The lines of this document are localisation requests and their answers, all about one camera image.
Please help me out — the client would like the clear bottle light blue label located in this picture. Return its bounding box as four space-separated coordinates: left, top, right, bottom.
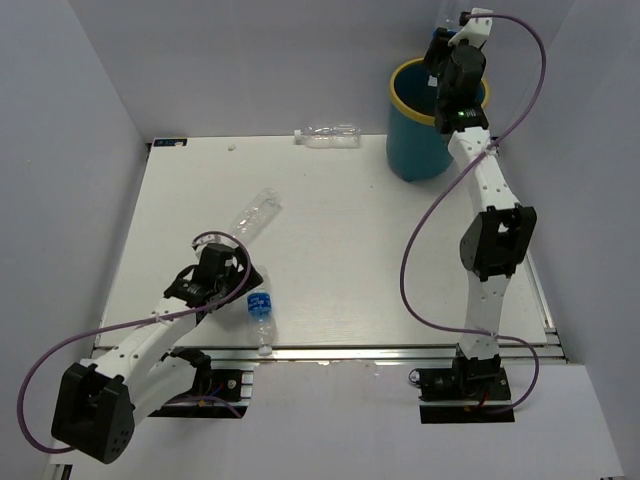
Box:
246 266 277 357

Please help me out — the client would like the clear unlabelled plastic bottle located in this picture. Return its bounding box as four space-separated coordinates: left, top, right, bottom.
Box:
226 188 282 247

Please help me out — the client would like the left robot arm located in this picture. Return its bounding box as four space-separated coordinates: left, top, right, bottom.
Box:
51 242 263 464

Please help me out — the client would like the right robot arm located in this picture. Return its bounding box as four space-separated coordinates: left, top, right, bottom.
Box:
424 28 537 399

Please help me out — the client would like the teal bin with yellow rim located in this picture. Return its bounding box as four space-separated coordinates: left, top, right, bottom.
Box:
386 59 489 182

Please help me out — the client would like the clear bottle at back edge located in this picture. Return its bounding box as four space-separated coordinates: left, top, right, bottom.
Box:
294 124 361 149

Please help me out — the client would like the blue corner sticker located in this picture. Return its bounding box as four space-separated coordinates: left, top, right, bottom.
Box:
152 138 188 148

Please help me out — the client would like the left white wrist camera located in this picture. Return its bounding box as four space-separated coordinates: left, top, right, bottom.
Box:
191 235 236 253

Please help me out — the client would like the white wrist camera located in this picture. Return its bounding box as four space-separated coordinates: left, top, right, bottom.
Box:
448 8 493 49
191 235 236 253

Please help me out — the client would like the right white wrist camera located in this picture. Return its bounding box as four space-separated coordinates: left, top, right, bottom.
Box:
448 8 493 49

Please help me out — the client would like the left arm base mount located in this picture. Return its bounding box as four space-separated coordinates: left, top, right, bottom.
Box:
150 347 252 419

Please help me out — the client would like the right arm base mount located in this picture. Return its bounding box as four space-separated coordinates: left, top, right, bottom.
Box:
408 353 515 425

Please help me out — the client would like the front aluminium rail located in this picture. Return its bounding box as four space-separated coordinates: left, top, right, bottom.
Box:
193 344 566 361

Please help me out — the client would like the aluminium rail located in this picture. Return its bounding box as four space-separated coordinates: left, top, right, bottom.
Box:
193 344 566 361
499 250 556 344

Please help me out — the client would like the right aluminium rail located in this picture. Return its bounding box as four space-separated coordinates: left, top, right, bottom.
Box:
499 250 556 344

